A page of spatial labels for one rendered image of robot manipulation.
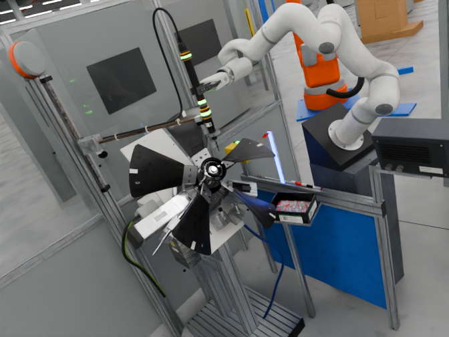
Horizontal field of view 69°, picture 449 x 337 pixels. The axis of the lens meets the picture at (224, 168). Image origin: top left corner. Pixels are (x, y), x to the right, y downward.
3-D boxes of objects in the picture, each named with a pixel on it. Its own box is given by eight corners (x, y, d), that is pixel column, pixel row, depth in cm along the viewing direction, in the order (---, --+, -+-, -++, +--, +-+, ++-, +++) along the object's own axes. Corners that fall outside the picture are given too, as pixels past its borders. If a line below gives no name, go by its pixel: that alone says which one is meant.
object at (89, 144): (83, 156, 164) (74, 142, 160) (90, 150, 170) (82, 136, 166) (99, 152, 161) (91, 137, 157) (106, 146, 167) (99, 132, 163)
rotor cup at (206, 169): (185, 183, 151) (192, 170, 140) (201, 161, 159) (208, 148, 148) (212, 200, 151) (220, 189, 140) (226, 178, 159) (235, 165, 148)
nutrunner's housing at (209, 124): (210, 142, 148) (172, 37, 129) (212, 138, 152) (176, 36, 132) (218, 140, 147) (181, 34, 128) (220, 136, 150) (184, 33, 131)
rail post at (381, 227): (389, 327, 184) (373, 216, 152) (392, 322, 187) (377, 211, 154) (397, 331, 181) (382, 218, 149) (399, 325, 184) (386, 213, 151)
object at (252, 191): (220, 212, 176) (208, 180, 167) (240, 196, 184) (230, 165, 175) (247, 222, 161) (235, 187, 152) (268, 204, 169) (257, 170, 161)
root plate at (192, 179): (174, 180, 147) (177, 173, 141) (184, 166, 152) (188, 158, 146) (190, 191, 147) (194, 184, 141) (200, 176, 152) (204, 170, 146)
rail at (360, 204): (242, 185, 216) (239, 175, 212) (246, 182, 218) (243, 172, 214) (383, 218, 149) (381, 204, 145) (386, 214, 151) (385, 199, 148)
